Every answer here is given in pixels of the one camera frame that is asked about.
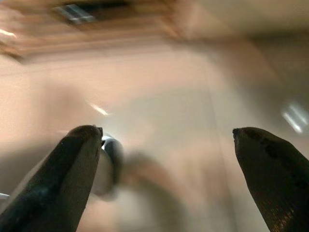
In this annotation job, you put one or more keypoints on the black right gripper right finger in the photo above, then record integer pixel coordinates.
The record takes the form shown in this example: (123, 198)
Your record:
(277, 176)

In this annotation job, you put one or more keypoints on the brown wooden furniture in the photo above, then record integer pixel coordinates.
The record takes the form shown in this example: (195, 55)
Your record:
(91, 24)

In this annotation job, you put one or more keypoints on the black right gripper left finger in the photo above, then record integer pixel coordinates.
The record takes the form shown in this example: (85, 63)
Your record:
(53, 183)

